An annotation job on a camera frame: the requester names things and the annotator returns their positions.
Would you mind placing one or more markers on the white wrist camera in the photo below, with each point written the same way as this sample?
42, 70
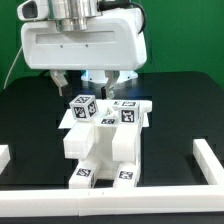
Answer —
34, 10

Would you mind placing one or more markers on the white chair back frame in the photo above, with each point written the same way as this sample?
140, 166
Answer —
81, 140

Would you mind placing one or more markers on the white part at left edge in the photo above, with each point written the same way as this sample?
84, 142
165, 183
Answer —
4, 157

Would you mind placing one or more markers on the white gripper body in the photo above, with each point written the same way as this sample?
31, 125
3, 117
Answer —
112, 41

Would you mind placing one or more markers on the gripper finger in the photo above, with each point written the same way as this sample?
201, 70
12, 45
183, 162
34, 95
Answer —
107, 91
58, 76

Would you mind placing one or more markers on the white U-shaped obstacle fence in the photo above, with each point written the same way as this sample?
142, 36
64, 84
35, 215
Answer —
136, 200

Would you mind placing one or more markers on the white tagged cube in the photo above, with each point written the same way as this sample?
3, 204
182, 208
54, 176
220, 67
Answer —
129, 111
84, 107

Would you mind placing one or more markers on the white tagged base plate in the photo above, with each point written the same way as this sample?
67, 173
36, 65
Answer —
68, 121

